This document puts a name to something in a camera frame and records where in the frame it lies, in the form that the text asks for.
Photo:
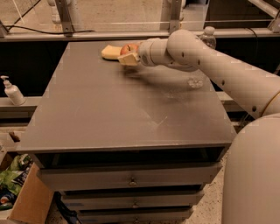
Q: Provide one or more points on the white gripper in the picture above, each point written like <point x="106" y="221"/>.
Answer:
<point x="145" y="54"/>

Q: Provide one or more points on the red apple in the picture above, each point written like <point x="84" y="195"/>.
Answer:
<point x="129" y="48"/>

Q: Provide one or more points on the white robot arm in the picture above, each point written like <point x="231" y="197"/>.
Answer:
<point x="251" y="191"/>

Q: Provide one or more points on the yellow sponge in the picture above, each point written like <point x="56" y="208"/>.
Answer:
<point x="111" y="52"/>

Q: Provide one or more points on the clear plastic water bottle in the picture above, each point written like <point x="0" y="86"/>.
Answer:
<point x="209" y="39"/>

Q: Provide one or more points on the grey drawer cabinet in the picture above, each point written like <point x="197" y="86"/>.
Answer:
<point x="97" y="113"/>

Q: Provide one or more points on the white pump dispenser bottle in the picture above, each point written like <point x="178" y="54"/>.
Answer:
<point x="12" y="91"/>

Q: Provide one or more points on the top grey drawer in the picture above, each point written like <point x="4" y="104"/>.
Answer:
<point x="128" y="177"/>

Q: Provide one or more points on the grey drawer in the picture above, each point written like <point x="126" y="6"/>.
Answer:
<point x="133" y="200"/>
<point x="128" y="177"/>
<point x="179" y="213"/>

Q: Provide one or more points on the middle grey drawer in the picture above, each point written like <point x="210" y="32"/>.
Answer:
<point x="133" y="200"/>

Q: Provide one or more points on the bottom grey drawer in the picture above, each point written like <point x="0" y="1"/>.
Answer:
<point x="179" y="213"/>

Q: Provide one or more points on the green snack bags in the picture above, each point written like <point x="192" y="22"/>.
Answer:
<point x="12" y="180"/>

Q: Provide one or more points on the cardboard box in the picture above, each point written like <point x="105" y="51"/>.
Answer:
<point x="33" y="202"/>

